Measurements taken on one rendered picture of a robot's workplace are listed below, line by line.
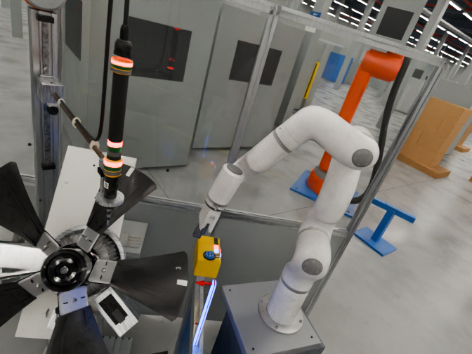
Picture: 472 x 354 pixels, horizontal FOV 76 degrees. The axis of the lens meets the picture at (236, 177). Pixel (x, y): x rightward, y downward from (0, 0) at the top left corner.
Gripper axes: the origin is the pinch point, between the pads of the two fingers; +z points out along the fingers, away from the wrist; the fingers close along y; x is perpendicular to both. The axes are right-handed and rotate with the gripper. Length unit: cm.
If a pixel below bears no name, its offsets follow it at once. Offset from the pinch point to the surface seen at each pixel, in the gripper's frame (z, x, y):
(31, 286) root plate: 15, 46, -26
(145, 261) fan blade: 3.0, 17.4, -17.5
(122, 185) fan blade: -14.0, 32.5, -5.0
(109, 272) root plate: 6.0, 27.2, -22.2
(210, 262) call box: 11.0, -10.2, -2.5
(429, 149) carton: -26, -584, 491
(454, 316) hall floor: 62, -302, 63
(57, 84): -23, 66, 30
